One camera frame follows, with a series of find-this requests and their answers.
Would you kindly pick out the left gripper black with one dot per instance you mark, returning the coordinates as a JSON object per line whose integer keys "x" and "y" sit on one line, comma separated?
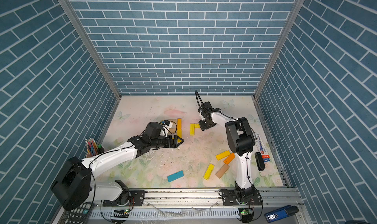
{"x": 174, "y": 145}

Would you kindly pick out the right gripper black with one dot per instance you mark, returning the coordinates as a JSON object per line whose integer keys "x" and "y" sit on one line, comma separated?
{"x": 202, "y": 127}

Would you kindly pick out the teal block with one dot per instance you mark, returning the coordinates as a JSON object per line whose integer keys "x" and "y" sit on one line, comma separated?
{"x": 175, "y": 176}

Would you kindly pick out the orange block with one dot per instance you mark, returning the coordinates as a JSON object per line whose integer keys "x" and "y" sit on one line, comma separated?
{"x": 229, "y": 159}
{"x": 179, "y": 124}

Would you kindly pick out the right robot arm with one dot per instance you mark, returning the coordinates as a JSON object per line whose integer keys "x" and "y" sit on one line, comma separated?
{"x": 241, "y": 142}

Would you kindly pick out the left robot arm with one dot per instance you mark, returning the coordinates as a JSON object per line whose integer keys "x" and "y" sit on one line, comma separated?
{"x": 76, "y": 182}

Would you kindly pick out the yellow block diagonal right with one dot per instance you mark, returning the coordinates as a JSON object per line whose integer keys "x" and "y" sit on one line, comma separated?
{"x": 223, "y": 155}

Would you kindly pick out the pen holder cup with pens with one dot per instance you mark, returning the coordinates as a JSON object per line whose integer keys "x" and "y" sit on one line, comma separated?
{"x": 92, "y": 148}

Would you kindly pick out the toothpaste tube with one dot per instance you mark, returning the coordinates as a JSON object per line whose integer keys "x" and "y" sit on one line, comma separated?
{"x": 262, "y": 148}

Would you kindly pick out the black remote device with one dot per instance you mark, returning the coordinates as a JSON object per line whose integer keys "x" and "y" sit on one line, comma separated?
{"x": 260, "y": 162}

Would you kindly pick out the black calculator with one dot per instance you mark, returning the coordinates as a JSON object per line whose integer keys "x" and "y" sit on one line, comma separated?
{"x": 78, "y": 215}

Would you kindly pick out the blue handheld device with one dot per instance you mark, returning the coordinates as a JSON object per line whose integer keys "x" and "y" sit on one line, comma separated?
{"x": 281, "y": 213}

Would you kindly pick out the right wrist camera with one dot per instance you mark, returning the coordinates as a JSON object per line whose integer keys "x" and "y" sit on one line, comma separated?
{"x": 206, "y": 106}

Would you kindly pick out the white cable duct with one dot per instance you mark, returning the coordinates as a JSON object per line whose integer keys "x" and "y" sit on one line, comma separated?
{"x": 141, "y": 214}

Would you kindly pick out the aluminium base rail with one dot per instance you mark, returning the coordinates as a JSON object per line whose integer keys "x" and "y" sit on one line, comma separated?
{"x": 213, "y": 197}

